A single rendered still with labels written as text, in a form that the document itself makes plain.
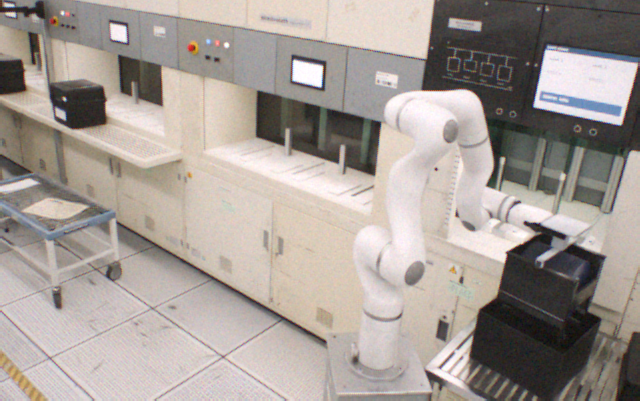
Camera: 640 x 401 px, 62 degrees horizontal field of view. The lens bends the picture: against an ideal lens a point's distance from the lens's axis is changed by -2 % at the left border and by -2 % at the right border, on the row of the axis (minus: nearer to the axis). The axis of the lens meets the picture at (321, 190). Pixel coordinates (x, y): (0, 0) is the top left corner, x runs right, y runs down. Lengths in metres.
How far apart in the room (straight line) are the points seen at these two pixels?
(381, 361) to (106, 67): 3.39
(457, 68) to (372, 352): 1.06
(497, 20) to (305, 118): 1.45
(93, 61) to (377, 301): 3.32
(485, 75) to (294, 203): 1.16
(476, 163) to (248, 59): 1.46
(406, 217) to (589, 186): 1.63
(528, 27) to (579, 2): 0.17
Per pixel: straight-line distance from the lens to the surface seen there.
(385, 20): 2.23
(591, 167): 2.94
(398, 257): 1.45
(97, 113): 3.85
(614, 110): 1.94
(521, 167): 3.02
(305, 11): 2.48
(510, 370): 1.78
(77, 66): 4.37
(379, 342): 1.63
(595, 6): 1.94
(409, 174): 1.41
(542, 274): 1.63
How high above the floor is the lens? 1.86
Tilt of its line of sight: 22 degrees down
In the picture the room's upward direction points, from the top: 4 degrees clockwise
